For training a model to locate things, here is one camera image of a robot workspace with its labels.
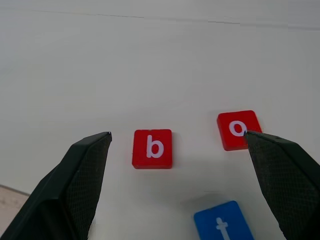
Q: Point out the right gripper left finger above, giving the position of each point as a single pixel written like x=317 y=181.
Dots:
x=62 y=190

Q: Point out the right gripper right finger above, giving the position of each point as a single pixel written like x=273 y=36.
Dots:
x=287 y=180

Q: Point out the red letter o block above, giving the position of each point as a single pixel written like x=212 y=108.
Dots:
x=227 y=140

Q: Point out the red letter b block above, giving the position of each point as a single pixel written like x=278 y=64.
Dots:
x=141 y=155

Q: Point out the blue letter t block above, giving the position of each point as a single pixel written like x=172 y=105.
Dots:
x=210 y=225

